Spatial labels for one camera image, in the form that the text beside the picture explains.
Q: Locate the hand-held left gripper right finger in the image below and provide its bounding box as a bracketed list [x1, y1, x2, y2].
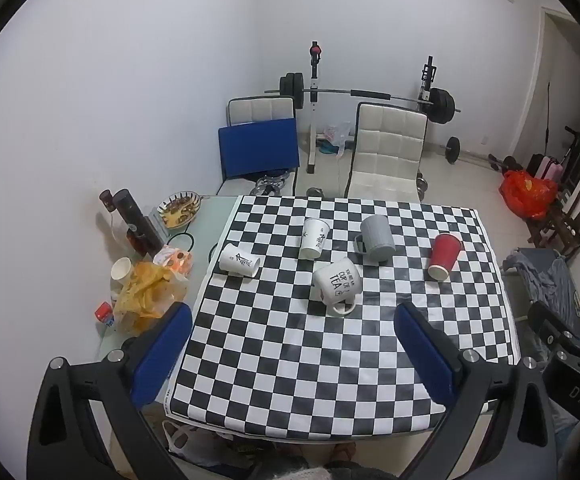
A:
[394, 301, 556, 480]

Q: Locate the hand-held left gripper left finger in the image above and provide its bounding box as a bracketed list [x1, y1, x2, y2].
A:
[26, 301, 193, 480]

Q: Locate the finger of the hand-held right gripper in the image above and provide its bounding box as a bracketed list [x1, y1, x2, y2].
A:
[528, 301, 580, 347]

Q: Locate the plain white paper cup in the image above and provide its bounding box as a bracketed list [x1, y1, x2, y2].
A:
[111, 257, 135, 283]

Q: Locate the red paper cup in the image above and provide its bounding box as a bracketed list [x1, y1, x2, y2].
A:
[427, 233, 464, 281]

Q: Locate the white printed paper cup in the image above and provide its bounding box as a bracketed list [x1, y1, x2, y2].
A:
[218, 243, 262, 278]
[299, 218, 331, 261]

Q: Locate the grey cloth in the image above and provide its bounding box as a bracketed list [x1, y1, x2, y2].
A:
[502, 247, 580, 341]

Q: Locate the yellow plastic bag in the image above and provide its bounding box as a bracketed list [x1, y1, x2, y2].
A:
[115, 261, 191, 336]

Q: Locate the clear white plastic bag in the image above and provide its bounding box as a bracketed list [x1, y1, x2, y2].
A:
[162, 420, 235, 461]

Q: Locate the orange snack packet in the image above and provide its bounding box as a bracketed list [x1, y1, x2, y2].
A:
[153, 247, 194, 275]

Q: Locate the dark wooden chair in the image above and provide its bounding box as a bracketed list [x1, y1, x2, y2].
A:
[526, 175, 580, 261]

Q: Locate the white printed ceramic mug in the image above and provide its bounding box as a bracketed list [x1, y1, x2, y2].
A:
[312, 257, 361, 317]

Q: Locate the black white checkered tablecloth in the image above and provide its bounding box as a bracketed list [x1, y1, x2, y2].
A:
[164, 195, 521, 443]

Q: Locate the grey ribbed mug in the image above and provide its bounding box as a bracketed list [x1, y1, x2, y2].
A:
[354, 214, 396, 262]

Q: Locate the dark tall bottle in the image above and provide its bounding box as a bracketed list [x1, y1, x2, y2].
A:
[112, 188, 165, 257]

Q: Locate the red plastic bag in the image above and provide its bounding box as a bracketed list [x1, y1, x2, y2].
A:
[500, 170, 559, 220]

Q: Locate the patterned snack bowl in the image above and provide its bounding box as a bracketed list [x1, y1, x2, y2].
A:
[157, 190, 202, 230]

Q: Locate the pink suitcase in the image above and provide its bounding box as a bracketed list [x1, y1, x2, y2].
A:
[526, 154, 563, 181]

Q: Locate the black kick scooter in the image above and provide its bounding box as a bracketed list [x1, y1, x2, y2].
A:
[562, 126, 580, 186]

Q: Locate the small black dumbbell bar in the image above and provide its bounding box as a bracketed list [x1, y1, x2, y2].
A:
[442, 136, 520, 171]

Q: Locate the white padded chair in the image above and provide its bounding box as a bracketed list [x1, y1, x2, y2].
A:
[215, 96, 301, 196]
[345, 102, 429, 202]

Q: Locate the blue flat board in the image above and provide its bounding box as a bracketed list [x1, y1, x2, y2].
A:
[218, 118, 301, 181]

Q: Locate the black barbell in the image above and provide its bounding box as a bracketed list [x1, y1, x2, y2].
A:
[264, 72, 461, 125]

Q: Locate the white barbell rack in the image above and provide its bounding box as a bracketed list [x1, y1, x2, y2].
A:
[306, 41, 438, 175]

